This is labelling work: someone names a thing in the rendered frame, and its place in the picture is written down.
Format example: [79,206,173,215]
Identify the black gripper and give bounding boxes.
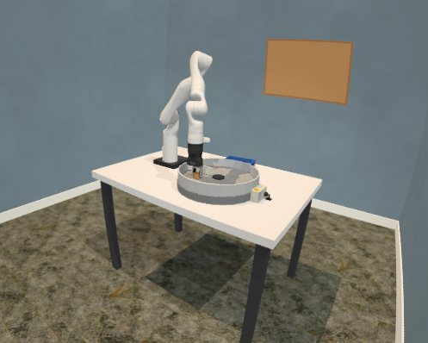
[187,133,210,177]

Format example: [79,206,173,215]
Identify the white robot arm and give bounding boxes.
[160,51,213,163]

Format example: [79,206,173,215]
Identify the blue crate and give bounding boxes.
[226,156,256,166]

